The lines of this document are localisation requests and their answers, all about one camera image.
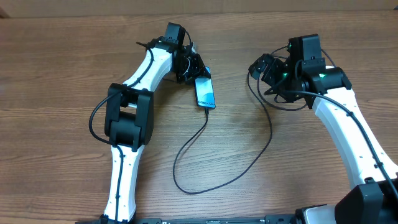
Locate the black charger cable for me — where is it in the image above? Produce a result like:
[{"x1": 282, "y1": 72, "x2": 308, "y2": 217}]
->
[{"x1": 172, "y1": 45, "x2": 336, "y2": 195}]

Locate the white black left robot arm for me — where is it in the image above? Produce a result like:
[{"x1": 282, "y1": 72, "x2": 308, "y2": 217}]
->
[{"x1": 100, "y1": 23, "x2": 211, "y2": 223}]

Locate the blue Galaxy smartphone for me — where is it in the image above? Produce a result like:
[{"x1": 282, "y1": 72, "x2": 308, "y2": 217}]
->
[{"x1": 195, "y1": 75, "x2": 216, "y2": 110}]

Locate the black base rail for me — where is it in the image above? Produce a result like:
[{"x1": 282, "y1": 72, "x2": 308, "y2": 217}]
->
[{"x1": 78, "y1": 214, "x2": 305, "y2": 224}]

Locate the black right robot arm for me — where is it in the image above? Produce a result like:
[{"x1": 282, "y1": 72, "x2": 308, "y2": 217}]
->
[{"x1": 248, "y1": 34, "x2": 397, "y2": 223}]

